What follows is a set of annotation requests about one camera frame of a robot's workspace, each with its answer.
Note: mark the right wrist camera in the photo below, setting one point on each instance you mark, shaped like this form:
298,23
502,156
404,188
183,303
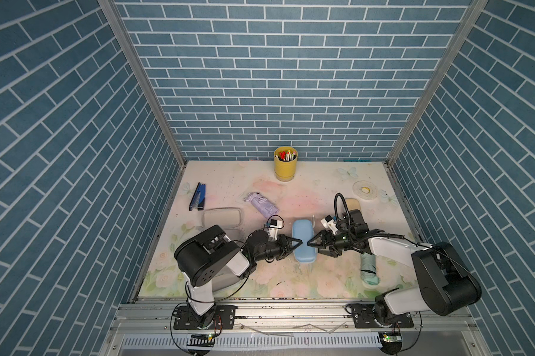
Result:
329,223

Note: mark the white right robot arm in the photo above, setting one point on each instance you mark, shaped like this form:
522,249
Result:
444,284

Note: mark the markers in cup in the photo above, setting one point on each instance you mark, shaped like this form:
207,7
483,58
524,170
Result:
286,156

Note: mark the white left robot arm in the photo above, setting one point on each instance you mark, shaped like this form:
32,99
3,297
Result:
202,257

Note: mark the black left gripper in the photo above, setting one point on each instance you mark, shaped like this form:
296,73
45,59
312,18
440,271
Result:
284,252

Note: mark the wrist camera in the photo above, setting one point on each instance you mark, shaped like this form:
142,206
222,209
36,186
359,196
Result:
329,223
274,224

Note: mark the aluminium corner post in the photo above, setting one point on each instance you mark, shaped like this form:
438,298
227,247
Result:
471,15
116,23

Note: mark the aluminium front rail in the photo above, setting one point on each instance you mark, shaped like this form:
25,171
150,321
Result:
279,327

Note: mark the aluminium corner post right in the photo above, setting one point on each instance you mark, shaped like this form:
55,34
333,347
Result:
471,15

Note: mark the beige zippered umbrella case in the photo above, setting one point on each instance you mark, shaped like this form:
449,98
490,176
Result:
353,204

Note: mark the grey open umbrella case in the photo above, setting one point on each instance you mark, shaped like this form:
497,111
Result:
229,219

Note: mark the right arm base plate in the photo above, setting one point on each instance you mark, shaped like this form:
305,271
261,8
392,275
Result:
371,316

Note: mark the aluminium corner post left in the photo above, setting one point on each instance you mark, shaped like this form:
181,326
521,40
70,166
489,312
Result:
116,23

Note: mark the clear tape roll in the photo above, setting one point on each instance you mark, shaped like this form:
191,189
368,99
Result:
365,190

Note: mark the lilac folded umbrella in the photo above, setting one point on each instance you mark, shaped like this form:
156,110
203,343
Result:
266,208

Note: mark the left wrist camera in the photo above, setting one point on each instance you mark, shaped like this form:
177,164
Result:
274,224

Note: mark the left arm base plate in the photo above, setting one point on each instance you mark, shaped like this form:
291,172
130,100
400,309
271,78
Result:
205,317

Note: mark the blue black stapler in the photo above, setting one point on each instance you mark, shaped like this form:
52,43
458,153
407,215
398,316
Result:
197,203

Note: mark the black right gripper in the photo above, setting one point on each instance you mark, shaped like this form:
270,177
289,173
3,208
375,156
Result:
321,244

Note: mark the yellow pen cup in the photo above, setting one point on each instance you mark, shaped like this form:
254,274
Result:
285,171

